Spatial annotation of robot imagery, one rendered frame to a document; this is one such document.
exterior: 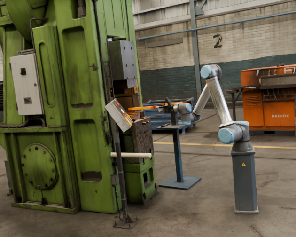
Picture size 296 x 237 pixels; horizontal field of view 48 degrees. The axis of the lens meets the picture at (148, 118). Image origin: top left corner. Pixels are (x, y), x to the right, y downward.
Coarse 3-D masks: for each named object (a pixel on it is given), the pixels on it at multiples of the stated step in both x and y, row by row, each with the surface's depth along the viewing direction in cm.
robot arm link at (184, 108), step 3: (180, 105) 333; (183, 105) 331; (186, 105) 330; (189, 105) 331; (180, 108) 332; (183, 108) 331; (186, 108) 329; (189, 108) 330; (180, 111) 334; (183, 111) 331; (186, 111) 331; (189, 111) 331
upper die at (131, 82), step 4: (116, 80) 350; (120, 80) 348; (124, 80) 346; (128, 80) 347; (132, 80) 355; (116, 84) 351; (120, 84) 348; (124, 84) 346; (128, 84) 347; (132, 84) 355; (116, 88) 351; (120, 88) 349; (124, 88) 347
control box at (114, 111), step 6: (114, 102) 295; (108, 108) 286; (114, 108) 286; (120, 108) 304; (114, 114) 287; (120, 114) 286; (126, 114) 313; (120, 120) 287; (120, 126) 288; (126, 126) 288
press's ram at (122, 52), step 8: (120, 40) 335; (112, 48) 339; (120, 48) 335; (128, 48) 349; (112, 56) 341; (120, 56) 337; (128, 56) 349; (112, 64) 343; (120, 64) 339; (128, 64) 348; (112, 72) 344; (120, 72) 340; (128, 72) 348; (136, 72) 364
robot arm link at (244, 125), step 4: (236, 124) 305; (240, 124) 303; (244, 124) 303; (248, 124) 306; (244, 128) 303; (248, 128) 306; (244, 132) 301; (248, 132) 306; (244, 136) 304; (248, 136) 306; (240, 140) 305; (244, 140) 305
